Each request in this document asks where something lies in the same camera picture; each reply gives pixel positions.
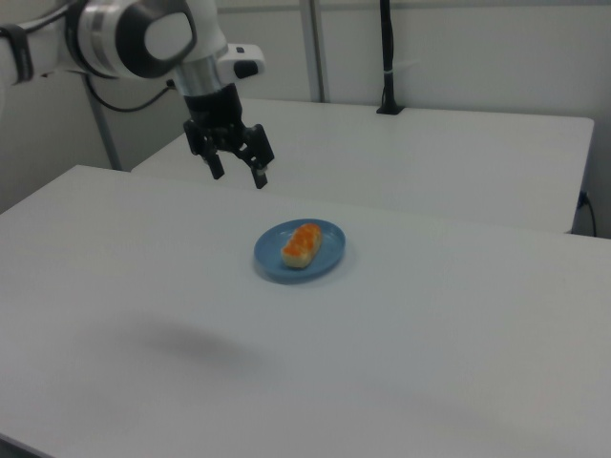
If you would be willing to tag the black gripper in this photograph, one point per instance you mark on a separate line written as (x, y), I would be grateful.
(217, 119)

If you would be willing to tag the bread with orange topping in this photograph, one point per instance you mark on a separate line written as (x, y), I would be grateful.
(301, 245)

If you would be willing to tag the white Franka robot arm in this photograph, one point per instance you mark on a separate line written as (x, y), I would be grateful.
(200, 28)

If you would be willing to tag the blue round plate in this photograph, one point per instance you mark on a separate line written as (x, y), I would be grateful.
(329, 248)

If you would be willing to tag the white side table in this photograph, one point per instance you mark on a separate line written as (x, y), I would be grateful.
(429, 157)

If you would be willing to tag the grey metal frame leg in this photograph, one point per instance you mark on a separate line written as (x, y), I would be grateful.
(102, 129)

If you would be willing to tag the grey partition post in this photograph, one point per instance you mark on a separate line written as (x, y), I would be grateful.
(317, 47)

